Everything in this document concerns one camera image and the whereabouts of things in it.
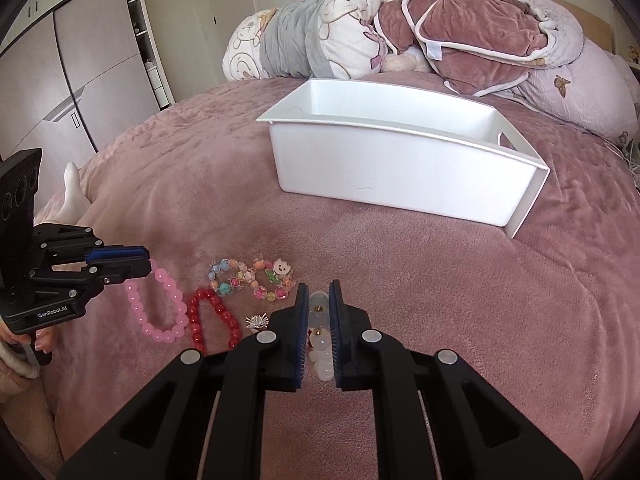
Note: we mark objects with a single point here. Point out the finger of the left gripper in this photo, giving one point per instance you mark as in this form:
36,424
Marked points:
116,252
119,270

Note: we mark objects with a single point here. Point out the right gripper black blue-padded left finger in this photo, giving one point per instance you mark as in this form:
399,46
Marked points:
201,416

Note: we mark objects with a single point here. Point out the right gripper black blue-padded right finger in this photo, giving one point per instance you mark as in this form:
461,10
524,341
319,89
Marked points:
435,416

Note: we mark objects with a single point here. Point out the silver spiky brooch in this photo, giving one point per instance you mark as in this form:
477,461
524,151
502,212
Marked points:
257,322

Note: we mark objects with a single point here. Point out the person's left hand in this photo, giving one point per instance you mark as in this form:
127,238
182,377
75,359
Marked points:
44,340

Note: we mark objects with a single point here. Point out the white socked foot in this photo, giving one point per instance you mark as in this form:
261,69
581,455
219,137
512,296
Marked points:
75,203

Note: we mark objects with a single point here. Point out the grey sliding wardrobe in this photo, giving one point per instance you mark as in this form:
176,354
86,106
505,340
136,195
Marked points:
75,74

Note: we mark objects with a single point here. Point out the white plastic storage bin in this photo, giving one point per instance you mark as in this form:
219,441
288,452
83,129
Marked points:
405,148

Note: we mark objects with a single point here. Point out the bear print grey duvet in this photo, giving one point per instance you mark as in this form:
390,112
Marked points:
339,39

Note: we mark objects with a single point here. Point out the pink plush toy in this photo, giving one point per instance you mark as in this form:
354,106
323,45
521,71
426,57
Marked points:
409,61

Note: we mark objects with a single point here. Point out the lilac butterfly pillow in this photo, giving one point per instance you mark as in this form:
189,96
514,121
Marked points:
597,92

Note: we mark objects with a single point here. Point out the mauve velvet folded quilt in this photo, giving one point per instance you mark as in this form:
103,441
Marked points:
480,47

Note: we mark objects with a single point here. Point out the wooden headboard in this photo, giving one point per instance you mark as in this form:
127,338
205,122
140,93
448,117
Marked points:
596,29

